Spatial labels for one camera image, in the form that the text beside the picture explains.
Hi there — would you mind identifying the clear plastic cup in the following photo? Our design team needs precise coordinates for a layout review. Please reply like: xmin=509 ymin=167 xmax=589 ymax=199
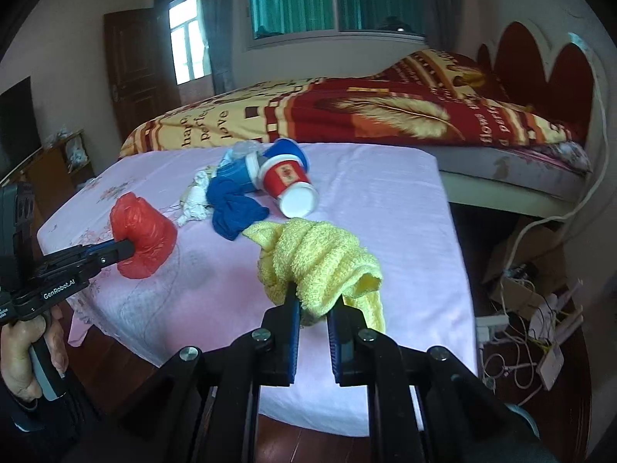
xmin=222 ymin=141 xmax=263 ymax=165

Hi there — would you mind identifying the pink table cloth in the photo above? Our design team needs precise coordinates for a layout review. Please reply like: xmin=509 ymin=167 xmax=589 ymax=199
xmin=37 ymin=142 xmax=478 ymax=430

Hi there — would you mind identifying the wooden cabinet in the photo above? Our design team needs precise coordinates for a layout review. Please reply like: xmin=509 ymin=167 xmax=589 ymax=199
xmin=14 ymin=128 xmax=97 ymax=213

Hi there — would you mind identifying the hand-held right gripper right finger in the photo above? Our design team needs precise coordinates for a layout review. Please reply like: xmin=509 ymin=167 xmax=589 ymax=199
xmin=327 ymin=296 xmax=545 ymax=463

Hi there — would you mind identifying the yellow towel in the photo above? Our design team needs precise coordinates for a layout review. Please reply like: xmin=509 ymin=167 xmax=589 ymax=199
xmin=241 ymin=218 xmax=386 ymax=333

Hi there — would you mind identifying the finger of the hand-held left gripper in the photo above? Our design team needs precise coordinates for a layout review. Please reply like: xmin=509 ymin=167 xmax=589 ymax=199
xmin=37 ymin=240 xmax=136 ymax=281

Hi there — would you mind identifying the red white headboard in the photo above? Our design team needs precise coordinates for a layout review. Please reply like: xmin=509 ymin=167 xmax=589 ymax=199
xmin=475 ymin=19 xmax=612 ymax=174

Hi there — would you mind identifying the white cable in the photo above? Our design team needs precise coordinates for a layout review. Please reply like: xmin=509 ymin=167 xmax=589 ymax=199
xmin=501 ymin=34 xmax=614 ymax=348

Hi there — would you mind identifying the blue cloth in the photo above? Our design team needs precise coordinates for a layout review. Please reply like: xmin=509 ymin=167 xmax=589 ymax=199
xmin=207 ymin=176 xmax=271 ymax=242

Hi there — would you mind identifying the grey curtain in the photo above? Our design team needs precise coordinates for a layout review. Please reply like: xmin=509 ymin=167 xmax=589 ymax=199
xmin=419 ymin=0 xmax=464 ymax=54
xmin=197 ymin=0 xmax=237 ymax=95

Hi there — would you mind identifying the bed with red blanket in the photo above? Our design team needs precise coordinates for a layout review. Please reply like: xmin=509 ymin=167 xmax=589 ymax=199
xmin=118 ymin=49 xmax=586 ymax=160

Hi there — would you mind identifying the cardboard box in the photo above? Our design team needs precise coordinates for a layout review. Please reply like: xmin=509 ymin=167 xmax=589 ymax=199
xmin=484 ymin=217 xmax=574 ymax=319

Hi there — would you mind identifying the large window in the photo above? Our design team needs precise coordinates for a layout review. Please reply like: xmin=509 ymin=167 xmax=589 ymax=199
xmin=246 ymin=0 xmax=427 ymax=49

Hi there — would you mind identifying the floral pillow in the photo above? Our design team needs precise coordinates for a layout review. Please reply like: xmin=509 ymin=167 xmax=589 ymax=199
xmin=530 ymin=142 xmax=592 ymax=174

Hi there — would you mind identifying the black television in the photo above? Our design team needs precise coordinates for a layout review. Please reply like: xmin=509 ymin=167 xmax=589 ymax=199
xmin=0 ymin=76 xmax=42 ymax=174

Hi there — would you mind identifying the white power strip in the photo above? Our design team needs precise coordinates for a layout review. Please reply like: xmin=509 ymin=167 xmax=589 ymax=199
xmin=476 ymin=313 xmax=510 ymax=344

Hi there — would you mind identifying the doorway window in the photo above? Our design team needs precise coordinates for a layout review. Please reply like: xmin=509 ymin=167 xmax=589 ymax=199
xmin=166 ymin=0 xmax=213 ymax=85

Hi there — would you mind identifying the red plastic bag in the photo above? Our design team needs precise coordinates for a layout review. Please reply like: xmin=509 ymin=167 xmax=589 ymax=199
xmin=110 ymin=193 xmax=178 ymax=279

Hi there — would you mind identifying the white tissue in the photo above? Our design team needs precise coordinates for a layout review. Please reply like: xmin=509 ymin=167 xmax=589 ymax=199
xmin=176 ymin=169 xmax=215 ymax=227

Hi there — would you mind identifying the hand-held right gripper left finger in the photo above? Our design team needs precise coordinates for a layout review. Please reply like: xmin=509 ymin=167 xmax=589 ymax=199
xmin=118 ymin=282 xmax=302 ymax=463

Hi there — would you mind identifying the white router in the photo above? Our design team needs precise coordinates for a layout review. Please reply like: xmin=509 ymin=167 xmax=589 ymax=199
xmin=535 ymin=342 xmax=565 ymax=391

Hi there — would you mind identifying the blue patterned paper cup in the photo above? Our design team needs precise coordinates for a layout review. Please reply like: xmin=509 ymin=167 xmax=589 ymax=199
xmin=219 ymin=152 xmax=263 ymax=191

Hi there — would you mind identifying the red paper cup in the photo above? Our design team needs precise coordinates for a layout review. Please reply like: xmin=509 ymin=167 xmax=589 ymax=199
xmin=260 ymin=154 xmax=319 ymax=219

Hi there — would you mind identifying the person's left hand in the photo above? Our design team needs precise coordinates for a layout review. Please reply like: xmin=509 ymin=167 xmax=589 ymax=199
xmin=0 ymin=306 xmax=69 ymax=403

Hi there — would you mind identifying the dark wooden door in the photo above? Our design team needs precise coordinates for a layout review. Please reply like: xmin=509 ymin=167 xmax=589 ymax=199
xmin=103 ymin=7 xmax=167 ymax=126

